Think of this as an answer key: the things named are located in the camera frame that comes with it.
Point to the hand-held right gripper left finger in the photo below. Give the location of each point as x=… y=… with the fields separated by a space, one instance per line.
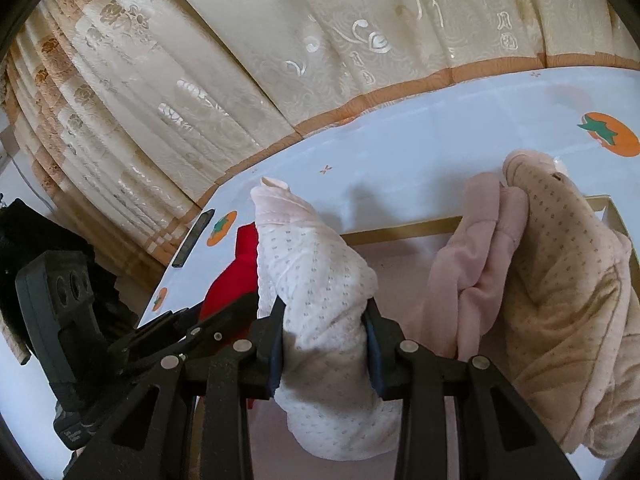
x=274 y=360

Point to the beige knitted sock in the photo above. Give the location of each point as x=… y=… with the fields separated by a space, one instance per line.
x=565 y=300

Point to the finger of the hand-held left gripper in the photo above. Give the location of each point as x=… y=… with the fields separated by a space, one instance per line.
x=230 y=316
x=165 y=324

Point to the shallow cream tray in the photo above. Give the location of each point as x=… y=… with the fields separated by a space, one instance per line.
x=400 y=270

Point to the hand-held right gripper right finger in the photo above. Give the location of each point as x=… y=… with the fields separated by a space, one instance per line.
x=374 y=360

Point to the cream patterned curtain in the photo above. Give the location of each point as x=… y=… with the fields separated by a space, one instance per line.
x=250 y=60

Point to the black phone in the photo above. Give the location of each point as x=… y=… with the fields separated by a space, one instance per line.
x=192 y=237

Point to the pink sock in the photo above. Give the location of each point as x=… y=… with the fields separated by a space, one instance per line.
x=470 y=280

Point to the white fruit print tablecloth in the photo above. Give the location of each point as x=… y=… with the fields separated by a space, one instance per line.
x=400 y=160

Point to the bright red sock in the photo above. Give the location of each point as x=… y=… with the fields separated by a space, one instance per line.
x=230 y=275

